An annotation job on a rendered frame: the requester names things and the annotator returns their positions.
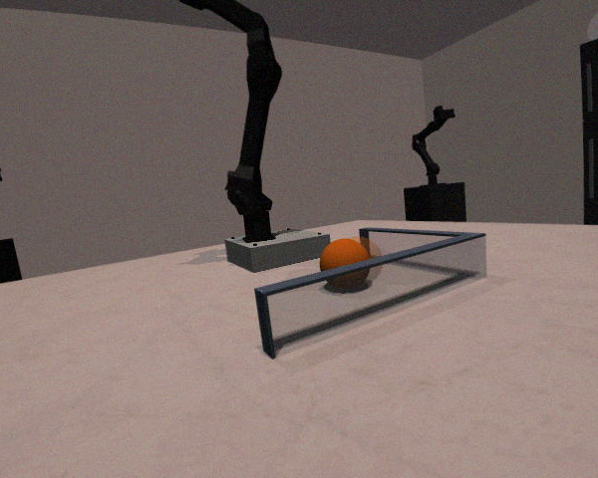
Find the translucent orange ball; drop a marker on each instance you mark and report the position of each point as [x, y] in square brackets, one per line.
[368, 248]

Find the brown ball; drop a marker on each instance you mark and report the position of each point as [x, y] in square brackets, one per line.
[340, 253]

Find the low clear corner walls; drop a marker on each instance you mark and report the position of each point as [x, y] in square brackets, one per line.
[307, 315]

